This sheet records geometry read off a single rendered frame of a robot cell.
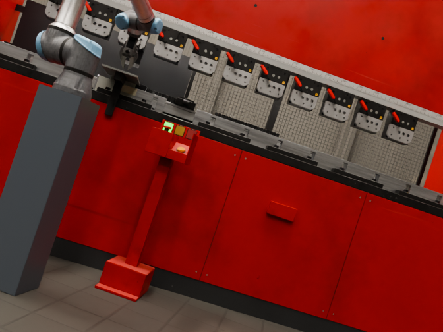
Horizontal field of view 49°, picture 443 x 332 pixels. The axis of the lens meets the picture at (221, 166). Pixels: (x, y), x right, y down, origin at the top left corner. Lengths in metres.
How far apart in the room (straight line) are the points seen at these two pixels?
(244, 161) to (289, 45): 0.71
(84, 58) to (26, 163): 0.45
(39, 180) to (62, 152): 0.13
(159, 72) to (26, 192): 1.58
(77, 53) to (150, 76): 1.34
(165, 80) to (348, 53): 1.17
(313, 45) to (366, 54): 0.31
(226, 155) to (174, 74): 0.88
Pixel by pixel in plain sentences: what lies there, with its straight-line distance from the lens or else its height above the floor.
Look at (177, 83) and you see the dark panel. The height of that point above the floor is 1.15.
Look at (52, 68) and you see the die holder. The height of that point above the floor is 0.92.
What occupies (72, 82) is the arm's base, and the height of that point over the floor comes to 0.82.
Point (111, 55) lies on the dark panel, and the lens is 3.32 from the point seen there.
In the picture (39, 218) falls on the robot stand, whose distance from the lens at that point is 1.93.
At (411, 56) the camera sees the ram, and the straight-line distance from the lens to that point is 3.08.
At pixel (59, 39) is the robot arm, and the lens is 2.06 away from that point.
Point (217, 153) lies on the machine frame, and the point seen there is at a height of 0.77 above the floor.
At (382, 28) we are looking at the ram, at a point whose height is 1.75.
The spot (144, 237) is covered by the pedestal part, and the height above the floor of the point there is 0.27.
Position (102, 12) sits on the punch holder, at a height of 1.29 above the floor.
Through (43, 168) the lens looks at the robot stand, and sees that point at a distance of 1.93.
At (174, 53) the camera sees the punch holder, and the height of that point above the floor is 1.21.
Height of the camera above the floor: 0.66
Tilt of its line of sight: 1 degrees up
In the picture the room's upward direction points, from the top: 18 degrees clockwise
